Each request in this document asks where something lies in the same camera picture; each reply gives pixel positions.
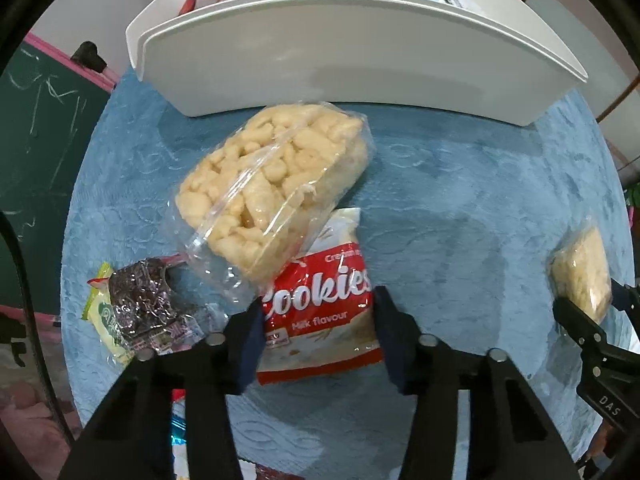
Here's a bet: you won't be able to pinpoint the light blue snack packet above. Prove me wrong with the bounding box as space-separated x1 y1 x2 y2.
430 0 484 14

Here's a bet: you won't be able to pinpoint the small clear puffed snack bag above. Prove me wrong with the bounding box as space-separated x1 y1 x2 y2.
548 217 612 324

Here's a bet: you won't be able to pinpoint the blue plush table cover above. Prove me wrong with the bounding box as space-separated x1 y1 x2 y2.
61 73 634 479

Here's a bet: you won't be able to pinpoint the red cookies milk flavour bag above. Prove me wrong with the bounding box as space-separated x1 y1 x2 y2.
257 208 382 385

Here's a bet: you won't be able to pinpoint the clear bag puffed corn snacks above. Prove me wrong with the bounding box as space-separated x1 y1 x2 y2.
166 102 374 307

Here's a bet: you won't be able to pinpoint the clear red dark snack packet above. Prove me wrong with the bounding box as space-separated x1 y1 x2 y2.
107 255 229 356

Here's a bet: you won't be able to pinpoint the green yellow snack packet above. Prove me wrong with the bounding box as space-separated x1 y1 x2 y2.
81 262 132 366

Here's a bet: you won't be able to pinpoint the white plastic storage bin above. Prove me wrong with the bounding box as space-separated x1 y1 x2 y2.
126 0 588 126

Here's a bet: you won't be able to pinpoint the blue white snack packet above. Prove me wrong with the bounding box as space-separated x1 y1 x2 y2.
171 404 189 480

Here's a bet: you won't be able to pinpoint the green chalkboard pink frame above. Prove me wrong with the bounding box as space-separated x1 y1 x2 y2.
1 34 112 316

